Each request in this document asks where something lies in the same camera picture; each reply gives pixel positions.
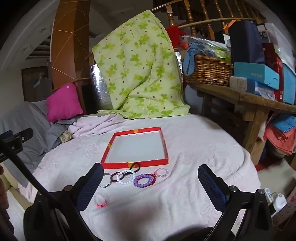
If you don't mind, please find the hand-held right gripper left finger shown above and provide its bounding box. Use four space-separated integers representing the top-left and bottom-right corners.
23 163 104 241

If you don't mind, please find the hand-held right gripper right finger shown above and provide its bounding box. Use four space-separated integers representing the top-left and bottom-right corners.
198 164 275 241

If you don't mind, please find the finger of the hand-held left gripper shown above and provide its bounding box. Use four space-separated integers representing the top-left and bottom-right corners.
0 128 34 144

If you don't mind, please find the silver metal bangle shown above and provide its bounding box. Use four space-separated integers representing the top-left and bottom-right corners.
100 173 116 188

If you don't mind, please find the clear bead bracelet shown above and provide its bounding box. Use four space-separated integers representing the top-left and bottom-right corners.
93 193 109 208

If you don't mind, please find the maroon bangle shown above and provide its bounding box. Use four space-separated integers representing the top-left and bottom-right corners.
110 171 130 184

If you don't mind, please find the white bead bracelet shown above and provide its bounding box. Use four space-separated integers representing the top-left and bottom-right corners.
116 170 136 185

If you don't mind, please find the purple bead bracelet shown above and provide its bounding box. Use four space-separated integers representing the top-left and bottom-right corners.
134 174 155 188

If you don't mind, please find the pink bead bracelet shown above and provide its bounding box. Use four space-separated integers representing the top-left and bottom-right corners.
154 167 170 178

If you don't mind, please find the dark red bead bracelet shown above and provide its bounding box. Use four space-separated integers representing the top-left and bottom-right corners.
140 173 156 186

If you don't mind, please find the red shallow box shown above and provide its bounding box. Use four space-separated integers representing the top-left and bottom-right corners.
100 126 169 169

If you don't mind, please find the grey blanket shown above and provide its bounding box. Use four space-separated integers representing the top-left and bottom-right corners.
0 100 78 188

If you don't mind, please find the small patterned cloth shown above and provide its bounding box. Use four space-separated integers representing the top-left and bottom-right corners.
59 130 73 142

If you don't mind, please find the magenta pillow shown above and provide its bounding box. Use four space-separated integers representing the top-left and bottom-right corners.
46 83 84 123

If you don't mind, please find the pale pink blanket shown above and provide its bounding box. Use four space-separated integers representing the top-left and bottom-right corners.
5 113 262 241

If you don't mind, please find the white power strip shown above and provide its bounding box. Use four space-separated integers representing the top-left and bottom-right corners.
264 187 287 217

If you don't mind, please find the folded salmon cloth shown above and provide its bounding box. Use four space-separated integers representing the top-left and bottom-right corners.
264 125 296 156

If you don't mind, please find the folded blue cloth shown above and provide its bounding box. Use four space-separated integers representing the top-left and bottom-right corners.
270 113 296 133

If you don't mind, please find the wooden table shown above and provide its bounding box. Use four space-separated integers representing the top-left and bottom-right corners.
185 81 296 165

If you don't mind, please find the orange wooden column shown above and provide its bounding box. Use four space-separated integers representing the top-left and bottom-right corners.
50 0 90 91

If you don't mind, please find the white and blue box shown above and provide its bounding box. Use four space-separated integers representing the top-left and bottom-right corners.
230 76 275 100

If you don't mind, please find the wicker basket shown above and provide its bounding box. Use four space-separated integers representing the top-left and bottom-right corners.
185 54 234 87

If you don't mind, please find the teal cardboard box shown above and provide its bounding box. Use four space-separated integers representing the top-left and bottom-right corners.
233 62 280 90

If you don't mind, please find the green floral quilt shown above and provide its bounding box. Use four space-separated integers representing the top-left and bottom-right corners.
92 10 191 120

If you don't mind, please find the red bag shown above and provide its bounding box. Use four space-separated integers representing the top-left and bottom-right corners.
262 43 285 102

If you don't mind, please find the navy bag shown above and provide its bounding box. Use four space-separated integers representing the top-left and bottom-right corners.
228 20 265 65

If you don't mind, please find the red cloth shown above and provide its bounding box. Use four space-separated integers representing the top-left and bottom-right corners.
165 25 185 47

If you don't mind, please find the white plastic bag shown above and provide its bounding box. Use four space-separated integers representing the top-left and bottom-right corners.
264 22 296 70

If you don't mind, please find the wooden stair railing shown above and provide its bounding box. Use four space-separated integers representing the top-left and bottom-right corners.
150 0 266 40

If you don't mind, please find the black cable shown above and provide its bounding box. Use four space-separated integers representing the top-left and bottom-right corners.
2 141 62 205

